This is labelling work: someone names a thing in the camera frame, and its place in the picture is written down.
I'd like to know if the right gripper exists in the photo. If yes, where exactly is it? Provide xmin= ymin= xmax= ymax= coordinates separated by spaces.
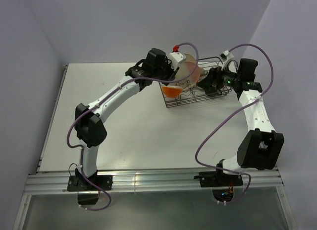
xmin=197 ymin=62 xmax=241 ymax=92

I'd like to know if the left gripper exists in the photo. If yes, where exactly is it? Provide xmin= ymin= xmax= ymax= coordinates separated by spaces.
xmin=153 ymin=58 xmax=179 ymax=87

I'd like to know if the small beige speckled cup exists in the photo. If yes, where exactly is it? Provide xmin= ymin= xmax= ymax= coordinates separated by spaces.
xmin=196 ymin=76 xmax=205 ymax=89

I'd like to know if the grey-green ceramic cup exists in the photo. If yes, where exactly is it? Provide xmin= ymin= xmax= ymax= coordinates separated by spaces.
xmin=200 ymin=68 xmax=209 ymax=77

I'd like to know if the white bowl orange outside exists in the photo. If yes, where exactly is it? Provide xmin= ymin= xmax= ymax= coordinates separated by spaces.
xmin=161 ymin=86 xmax=183 ymax=98

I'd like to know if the pink and cream plate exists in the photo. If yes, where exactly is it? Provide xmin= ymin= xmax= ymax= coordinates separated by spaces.
xmin=175 ymin=61 xmax=201 ymax=89

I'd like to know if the green and cream plate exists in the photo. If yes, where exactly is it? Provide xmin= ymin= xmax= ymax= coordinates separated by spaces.
xmin=183 ymin=53 xmax=196 ymax=63

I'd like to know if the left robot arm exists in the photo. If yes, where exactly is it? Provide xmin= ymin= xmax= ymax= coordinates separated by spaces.
xmin=74 ymin=48 xmax=186 ymax=190

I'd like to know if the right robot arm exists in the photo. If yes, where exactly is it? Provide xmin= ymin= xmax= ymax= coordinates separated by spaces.
xmin=197 ymin=58 xmax=284 ymax=185

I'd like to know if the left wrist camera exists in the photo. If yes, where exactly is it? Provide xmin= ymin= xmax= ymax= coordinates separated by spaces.
xmin=167 ymin=45 xmax=186 ymax=70

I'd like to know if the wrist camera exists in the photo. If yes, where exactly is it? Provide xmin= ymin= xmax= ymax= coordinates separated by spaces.
xmin=167 ymin=45 xmax=186 ymax=70
xmin=220 ymin=50 xmax=234 ymax=70

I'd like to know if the black wire dish rack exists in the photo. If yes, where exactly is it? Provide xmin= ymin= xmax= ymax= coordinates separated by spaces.
xmin=159 ymin=57 xmax=233 ymax=108

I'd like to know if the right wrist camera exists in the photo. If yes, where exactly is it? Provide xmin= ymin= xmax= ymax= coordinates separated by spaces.
xmin=220 ymin=50 xmax=234 ymax=70

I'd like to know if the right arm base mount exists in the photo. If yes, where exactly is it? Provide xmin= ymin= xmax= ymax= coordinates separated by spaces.
xmin=194 ymin=171 xmax=243 ymax=202

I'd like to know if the aluminium frame rail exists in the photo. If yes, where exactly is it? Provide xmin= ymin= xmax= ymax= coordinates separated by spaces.
xmin=23 ymin=168 xmax=284 ymax=195

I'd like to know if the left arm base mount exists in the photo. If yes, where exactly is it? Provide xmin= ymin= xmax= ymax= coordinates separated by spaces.
xmin=67 ymin=174 xmax=113 ymax=205

